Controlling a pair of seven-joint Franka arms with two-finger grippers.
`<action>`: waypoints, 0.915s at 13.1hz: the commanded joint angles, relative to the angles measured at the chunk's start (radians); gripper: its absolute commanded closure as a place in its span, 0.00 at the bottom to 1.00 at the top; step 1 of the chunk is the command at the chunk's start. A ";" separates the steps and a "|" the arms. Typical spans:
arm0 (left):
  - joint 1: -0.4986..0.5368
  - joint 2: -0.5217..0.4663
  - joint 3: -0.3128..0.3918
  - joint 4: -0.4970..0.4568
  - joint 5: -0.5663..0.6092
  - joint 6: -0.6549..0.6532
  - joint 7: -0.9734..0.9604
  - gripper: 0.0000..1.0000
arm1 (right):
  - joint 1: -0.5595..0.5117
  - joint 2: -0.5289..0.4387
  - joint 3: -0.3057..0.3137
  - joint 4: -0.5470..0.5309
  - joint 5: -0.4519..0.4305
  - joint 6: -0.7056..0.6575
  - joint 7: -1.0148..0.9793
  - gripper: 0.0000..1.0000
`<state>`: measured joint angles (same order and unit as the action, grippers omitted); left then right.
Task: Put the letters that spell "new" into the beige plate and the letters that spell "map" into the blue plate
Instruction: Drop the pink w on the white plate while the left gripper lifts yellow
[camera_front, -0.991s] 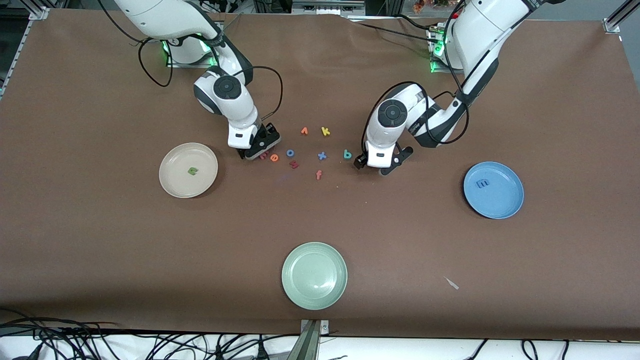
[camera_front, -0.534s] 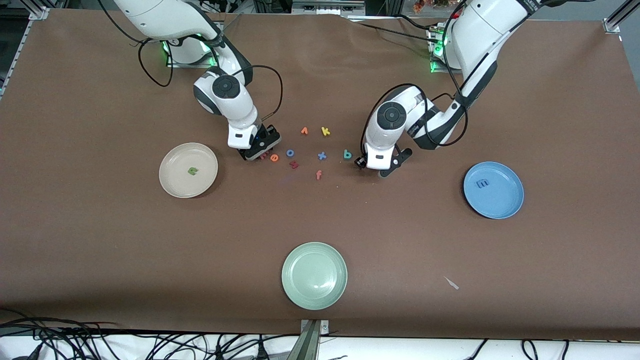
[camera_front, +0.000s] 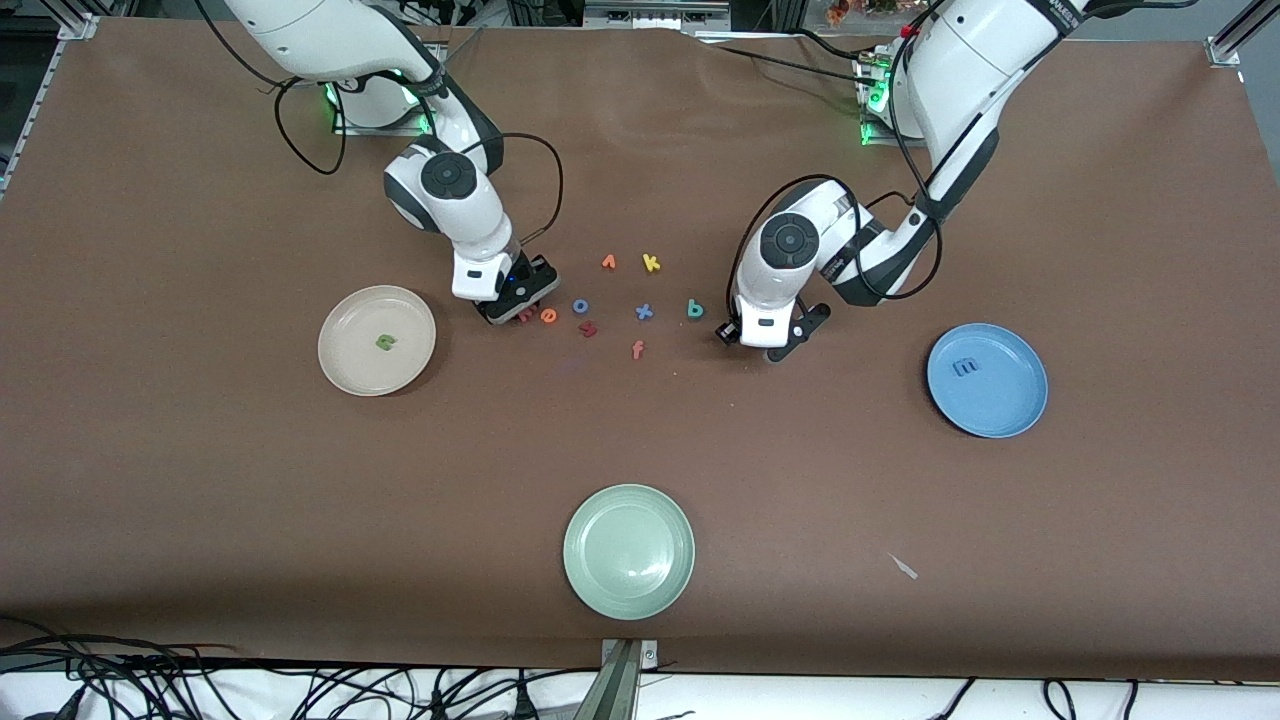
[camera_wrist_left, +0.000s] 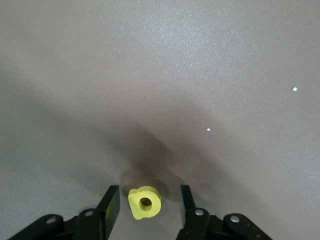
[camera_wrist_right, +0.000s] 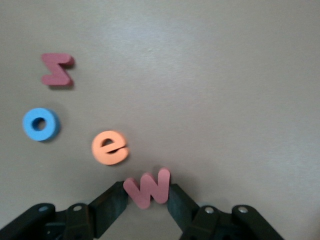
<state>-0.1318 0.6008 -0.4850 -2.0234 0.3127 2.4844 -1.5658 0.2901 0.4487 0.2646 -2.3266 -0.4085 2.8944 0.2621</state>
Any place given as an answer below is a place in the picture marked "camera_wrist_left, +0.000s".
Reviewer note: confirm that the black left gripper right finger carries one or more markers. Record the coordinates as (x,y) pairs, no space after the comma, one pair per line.
(190,217)

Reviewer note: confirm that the yellow foam letter d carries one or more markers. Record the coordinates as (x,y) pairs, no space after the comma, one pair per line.
(136,205)

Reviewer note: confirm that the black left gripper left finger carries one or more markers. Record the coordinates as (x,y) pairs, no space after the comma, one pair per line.
(110,215)

